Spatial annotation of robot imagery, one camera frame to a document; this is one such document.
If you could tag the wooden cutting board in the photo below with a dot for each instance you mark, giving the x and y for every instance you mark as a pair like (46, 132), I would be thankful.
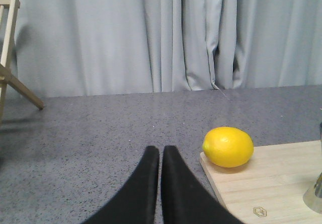
(269, 188)

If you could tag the grey curtain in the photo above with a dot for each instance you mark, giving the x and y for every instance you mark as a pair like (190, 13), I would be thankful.
(100, 47)

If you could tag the yellow lemon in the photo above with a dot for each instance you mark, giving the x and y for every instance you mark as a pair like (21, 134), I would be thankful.
(228, 147)

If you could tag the steel jigger measuring cup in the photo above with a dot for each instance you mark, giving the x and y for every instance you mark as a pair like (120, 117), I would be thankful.
(312, 197)

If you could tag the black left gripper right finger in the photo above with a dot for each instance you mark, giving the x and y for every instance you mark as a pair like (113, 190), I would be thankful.
(184, 199)

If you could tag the wooden dish rack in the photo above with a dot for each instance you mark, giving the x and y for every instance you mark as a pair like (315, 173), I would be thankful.
(7, 77)

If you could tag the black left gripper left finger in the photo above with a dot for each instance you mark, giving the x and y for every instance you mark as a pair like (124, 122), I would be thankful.
(135, 201)

